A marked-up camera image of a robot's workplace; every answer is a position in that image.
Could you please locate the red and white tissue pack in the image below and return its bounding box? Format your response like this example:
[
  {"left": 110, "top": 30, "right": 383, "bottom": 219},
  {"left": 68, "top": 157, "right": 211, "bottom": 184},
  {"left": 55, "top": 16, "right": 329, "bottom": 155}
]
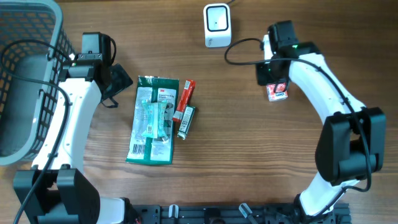
[{"left": 266, "top": 83, "right": 288, "bottom": 101}]

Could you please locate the green 3M sponge package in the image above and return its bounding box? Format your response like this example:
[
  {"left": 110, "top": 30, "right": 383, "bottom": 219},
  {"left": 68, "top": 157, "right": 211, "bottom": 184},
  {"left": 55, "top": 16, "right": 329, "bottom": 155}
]
[{"left": 126, "top": 77, "right": 179, "bottom": 166}]

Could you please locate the red stick packet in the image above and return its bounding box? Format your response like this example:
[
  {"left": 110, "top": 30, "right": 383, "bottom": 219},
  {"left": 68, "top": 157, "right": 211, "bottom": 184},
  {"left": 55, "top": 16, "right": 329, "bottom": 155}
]
[{"left": 172, "top": 80, "right": 196, "bottom": 123}]

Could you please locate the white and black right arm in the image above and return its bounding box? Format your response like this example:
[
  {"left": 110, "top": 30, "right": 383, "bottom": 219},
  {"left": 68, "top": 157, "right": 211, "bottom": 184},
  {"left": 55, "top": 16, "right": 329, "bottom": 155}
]
[{"left": 256, "top": 21, "right": 386, "bottom": 222}]

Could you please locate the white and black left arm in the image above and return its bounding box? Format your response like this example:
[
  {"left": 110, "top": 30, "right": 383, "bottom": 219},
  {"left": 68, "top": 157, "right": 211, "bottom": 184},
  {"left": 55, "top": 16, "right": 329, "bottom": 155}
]
[{"left": 13, "top": 32, "right": 139, "bottom": 223}]

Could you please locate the white barcode scanner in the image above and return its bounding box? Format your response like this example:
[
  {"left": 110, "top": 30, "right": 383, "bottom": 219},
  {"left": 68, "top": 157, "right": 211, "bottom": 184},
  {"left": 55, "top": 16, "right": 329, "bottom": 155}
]
[{"left": 203, "top": 3, "right": 232, "bottom": 48}]

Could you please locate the grey plastic mesh basket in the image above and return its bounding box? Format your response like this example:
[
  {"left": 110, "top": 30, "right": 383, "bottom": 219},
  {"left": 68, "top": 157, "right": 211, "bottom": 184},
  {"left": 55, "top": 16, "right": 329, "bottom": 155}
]
[{"left": 1, "top": 1, "right": 75, "bottom": 166}]

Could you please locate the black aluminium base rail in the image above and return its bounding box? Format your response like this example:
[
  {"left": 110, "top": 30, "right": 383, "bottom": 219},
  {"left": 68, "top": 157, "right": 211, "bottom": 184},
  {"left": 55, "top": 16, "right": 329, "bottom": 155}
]
[{"left": 130, "top": 202, "right": 352, "bottom": 224}]

